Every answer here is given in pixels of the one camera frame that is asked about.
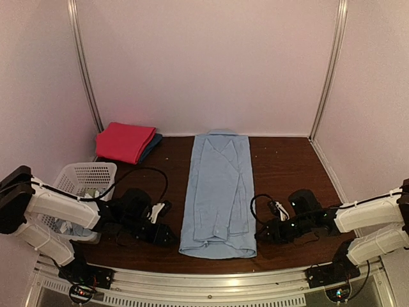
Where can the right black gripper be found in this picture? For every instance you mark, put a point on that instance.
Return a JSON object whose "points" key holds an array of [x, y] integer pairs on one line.
{"points": [[275, 231]]}

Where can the aluminium front rail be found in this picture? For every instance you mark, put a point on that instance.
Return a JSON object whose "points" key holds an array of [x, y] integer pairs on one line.
{"points": [[288, 287]]}

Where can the blue printed garment in basket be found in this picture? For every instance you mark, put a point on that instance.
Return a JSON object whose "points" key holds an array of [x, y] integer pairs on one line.
{"points": [[75, 230]]}

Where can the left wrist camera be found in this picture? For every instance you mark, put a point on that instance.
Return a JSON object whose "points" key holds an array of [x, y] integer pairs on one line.
{"points": [[159, 210]]}

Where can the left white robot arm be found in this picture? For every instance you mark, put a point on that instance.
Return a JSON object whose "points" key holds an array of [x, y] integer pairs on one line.
{"points": [[23, 197]]}

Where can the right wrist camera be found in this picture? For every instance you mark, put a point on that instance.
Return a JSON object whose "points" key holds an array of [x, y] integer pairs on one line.
{"points": [[278, 210]]}

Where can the white plastic laundry basket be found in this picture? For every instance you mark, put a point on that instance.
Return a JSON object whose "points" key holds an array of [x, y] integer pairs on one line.
{"points": [[74, 177]]}

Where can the aluminium corner post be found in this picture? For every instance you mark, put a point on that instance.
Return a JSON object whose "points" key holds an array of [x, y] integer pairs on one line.
{"points": [[82, 63], [338, 37]]}

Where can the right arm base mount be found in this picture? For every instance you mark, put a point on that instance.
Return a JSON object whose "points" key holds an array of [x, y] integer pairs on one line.
{"points": [[339, 270]]}

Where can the folded pink cloth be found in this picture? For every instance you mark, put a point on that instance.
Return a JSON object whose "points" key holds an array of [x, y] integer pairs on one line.
{"points": [[123, 142]]}

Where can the folded dark blue cloth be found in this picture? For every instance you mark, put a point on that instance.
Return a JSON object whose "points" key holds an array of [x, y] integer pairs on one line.
{"points": [[149, 147]]}

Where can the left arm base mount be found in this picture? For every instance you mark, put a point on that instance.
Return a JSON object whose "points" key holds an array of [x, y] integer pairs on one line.
{"points": [[80, 272]]}

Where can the light blue shirt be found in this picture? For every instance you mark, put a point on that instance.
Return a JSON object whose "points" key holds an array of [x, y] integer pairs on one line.
{"points": [[217, 221]]}

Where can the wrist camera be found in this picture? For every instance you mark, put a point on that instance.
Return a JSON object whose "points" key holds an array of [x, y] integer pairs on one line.
{"points": [[278, 210], [159, 210]]}

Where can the left aluminium corner post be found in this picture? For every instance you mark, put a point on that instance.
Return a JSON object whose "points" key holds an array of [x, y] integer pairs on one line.
{"points": [[82, 63]]}

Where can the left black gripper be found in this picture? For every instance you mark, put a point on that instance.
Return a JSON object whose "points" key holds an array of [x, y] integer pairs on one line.
{"points": [[160, 233]]}

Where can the right aluminium corner post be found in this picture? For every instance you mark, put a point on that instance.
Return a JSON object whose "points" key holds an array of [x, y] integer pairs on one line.
{"points": [[338, 37]]}

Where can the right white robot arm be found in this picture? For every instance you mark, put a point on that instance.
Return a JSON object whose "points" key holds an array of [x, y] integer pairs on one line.
{"points": [[389, 210]]}

